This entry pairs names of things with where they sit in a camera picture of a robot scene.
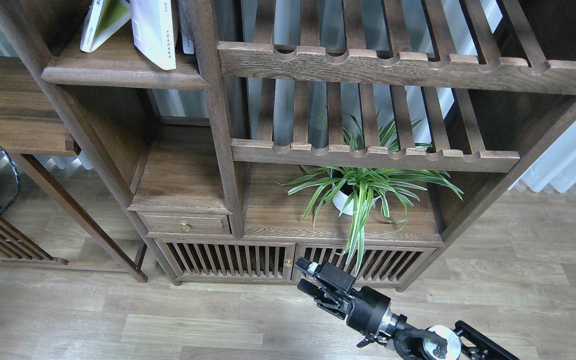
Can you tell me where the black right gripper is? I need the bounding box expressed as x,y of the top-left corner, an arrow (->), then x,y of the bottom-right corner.
295,257 -> 398,341

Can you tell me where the white purple cover book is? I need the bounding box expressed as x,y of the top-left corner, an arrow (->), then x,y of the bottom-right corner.
130,0 -> 178,70

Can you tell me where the yellow green cover book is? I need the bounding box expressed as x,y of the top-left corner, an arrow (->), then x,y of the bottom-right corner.
80,0 -> 131,53

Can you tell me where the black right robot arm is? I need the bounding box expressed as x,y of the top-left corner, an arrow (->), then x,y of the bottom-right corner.
295,257 -> 515,360

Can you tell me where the white plant pot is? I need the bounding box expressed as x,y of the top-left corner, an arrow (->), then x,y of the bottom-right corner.
326,167 -> 381,219

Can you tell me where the green spider plant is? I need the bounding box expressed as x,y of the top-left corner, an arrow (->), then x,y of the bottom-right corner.
278,107 -> 465,277

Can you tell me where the brass drawer knob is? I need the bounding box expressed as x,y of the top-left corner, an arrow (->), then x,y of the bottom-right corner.
180,221 -> 192,233

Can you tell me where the dark wooden bookshelf unit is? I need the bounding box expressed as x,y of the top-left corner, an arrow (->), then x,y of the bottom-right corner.
0,0 -> 576,290

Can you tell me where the upright white book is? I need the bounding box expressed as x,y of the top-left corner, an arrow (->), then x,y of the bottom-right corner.
177,0 -> 195,55

